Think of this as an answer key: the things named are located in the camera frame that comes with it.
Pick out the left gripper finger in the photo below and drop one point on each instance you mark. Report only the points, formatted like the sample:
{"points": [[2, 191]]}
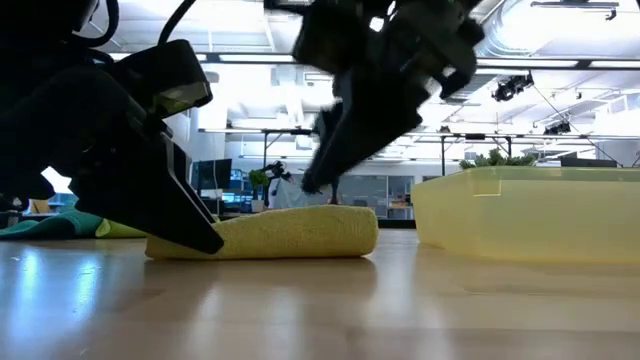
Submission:
{"points": [[150, 210], [184, 175]]}

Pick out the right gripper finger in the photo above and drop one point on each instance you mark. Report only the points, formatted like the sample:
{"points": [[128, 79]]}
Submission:
{"points": [[360, 140], [327, 122]]}

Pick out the light green microfiber towel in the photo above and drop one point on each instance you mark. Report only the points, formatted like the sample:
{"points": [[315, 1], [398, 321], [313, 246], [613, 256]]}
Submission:
{"points": [[117, 231]]}

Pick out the teal microfiber towel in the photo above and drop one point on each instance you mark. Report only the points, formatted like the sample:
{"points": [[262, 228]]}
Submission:
{"points": [[75, 225]]}

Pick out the yellow microfiber towel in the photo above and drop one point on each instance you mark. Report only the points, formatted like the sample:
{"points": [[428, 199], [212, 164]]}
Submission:
{"points": [[300, 232]]}

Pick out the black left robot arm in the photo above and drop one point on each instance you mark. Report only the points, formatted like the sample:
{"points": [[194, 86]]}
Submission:
{"points": [[35, 25]]}

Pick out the translucent yellow plastic basket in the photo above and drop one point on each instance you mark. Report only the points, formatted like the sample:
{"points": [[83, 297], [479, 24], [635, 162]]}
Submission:
{"points": [[525, 220]]}

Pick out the dark computer monitor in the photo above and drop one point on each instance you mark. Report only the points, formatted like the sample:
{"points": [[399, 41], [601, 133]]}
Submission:
{"points": [[215, 174]]}

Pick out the small potted plant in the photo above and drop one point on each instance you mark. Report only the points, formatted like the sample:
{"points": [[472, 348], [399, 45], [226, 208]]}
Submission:
{"points": [[258, 179]]}

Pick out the person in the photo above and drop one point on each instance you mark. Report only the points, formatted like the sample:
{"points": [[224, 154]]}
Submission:
{"points": [[290, 195]]}

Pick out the yellowish cardboard box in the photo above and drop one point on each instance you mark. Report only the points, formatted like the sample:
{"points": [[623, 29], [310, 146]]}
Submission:
{"points": [[40, 206]]}

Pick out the long ceiling light strip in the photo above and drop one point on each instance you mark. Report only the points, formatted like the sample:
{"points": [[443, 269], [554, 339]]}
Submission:
{"points": [[550, 63], [250, 58]]}

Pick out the black ceiling spotlight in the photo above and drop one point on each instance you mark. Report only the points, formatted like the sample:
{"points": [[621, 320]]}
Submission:
{"points": [[557, 129], [510, 89]]}

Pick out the leafy green plant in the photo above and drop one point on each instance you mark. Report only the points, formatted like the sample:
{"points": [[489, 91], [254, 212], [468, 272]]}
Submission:
{"points": [[495, 160]]}

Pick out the black ceiling track lamp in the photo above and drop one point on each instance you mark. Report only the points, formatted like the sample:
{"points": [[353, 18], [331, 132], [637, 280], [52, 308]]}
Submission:
{"points": [[575, 4]]}

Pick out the flat black screen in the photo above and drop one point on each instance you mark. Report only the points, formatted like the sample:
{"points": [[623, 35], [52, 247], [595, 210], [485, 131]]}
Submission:
{"points": [[587, 162]]}

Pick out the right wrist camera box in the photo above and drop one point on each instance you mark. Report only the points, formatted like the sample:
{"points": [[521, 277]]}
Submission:
{"points": [[330, 40]]}

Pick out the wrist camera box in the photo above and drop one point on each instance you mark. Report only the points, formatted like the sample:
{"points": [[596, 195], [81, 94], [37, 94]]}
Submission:
{"points": [[330, 40], [165, 75]]}

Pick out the silver ventilation duct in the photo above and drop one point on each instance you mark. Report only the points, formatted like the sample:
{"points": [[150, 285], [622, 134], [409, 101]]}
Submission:
{"points": [[500, 40]]}

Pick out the black metal desk frame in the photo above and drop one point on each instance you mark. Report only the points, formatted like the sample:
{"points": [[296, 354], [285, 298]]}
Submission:
{"points": [[475, 135]]}

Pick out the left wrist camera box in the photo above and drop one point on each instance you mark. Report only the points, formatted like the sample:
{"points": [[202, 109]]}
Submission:
{"points": [[165, 75]]}

